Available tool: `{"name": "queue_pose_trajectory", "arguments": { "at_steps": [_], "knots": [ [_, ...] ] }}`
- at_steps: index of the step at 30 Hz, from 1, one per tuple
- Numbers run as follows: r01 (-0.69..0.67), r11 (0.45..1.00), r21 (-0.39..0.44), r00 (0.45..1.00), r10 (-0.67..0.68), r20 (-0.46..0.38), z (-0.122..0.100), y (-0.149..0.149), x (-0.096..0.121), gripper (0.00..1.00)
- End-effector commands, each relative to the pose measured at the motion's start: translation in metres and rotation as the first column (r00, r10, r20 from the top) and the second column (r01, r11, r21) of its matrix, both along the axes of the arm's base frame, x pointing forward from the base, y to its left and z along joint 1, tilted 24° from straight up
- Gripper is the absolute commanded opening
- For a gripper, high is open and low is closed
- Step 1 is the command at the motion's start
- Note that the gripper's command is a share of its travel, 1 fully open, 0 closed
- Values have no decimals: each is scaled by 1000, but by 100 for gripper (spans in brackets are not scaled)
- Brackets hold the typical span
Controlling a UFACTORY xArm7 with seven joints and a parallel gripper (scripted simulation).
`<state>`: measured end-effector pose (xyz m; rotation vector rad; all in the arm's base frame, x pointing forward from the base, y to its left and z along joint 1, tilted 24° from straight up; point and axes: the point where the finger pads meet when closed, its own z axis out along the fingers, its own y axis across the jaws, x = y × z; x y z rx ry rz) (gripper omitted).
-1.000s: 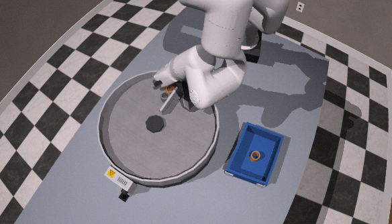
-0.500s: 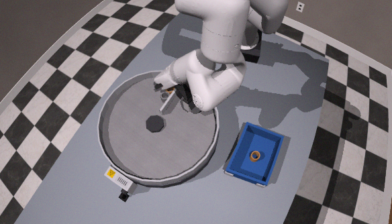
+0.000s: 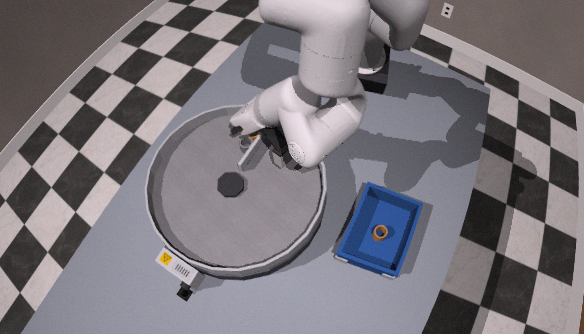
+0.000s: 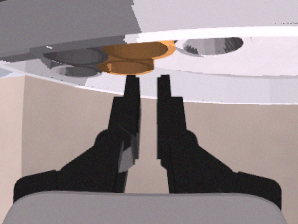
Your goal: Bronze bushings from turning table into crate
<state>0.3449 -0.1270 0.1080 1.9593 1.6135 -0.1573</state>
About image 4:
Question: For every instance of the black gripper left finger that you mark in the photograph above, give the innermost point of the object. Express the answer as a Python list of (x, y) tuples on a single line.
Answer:
[(104, 166)]

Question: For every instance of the grey metal bushing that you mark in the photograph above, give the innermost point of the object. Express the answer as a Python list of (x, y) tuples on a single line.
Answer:
[(75, 71), (212, 47), (83, 56)]

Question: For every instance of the bronze bushing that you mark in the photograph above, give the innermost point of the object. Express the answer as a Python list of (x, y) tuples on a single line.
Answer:
[(142, 51), (118, 66)]

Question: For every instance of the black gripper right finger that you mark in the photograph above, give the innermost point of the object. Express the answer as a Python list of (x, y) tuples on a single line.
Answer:
[(193, 168)]

